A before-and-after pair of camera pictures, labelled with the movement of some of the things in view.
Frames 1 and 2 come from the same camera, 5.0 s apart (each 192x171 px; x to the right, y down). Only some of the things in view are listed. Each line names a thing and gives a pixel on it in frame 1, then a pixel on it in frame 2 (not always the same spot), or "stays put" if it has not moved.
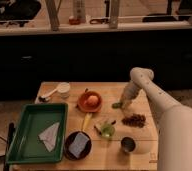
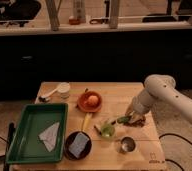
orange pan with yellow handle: (89, 102) stays put
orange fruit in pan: (92, 100) stays put
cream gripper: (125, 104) → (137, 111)
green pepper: (117, 105) → (122, 119)
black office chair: (14, 11) stays put
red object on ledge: (73, 20) stays put
